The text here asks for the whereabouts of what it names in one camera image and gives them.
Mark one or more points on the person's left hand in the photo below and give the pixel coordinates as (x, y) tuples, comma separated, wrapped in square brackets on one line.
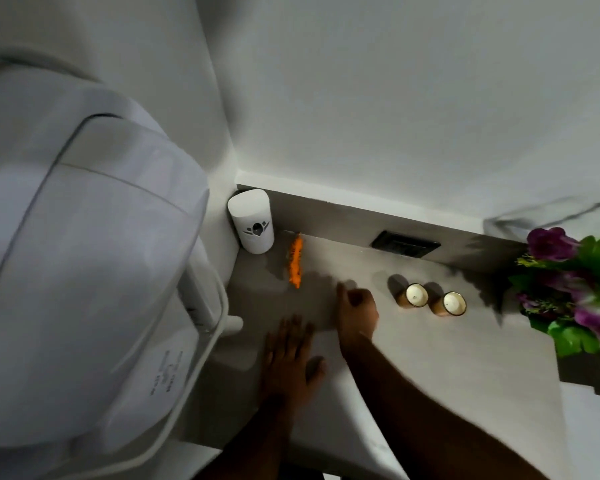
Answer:
[(287, 367)]

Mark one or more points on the person's right hand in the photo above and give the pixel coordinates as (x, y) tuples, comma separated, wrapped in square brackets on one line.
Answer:
[(356, 319)]

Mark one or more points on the person's left thumb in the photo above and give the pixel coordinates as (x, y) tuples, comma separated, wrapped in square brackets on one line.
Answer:
[(317, 370)]

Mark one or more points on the person's right thumb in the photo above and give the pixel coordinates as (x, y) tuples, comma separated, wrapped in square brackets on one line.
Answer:
[(341, 298)]

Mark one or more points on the person's right forearm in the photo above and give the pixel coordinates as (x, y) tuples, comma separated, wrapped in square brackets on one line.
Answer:
[(420, 419)]

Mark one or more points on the person's left forearm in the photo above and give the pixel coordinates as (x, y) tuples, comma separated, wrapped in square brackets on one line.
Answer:
[(245, 439)]

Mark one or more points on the white candle in brown holder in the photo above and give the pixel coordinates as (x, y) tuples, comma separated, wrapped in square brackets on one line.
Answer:
[(415, 295), (451, 303)]

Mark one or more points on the purple flower bouquet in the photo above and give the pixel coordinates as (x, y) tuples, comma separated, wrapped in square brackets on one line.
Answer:
[(575, 289)]

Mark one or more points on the black wall socket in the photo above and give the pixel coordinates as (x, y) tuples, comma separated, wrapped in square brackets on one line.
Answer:
[(405, 243)]

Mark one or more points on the large white wall dispenser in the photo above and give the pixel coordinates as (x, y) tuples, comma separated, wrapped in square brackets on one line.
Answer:
[(80, 274)]

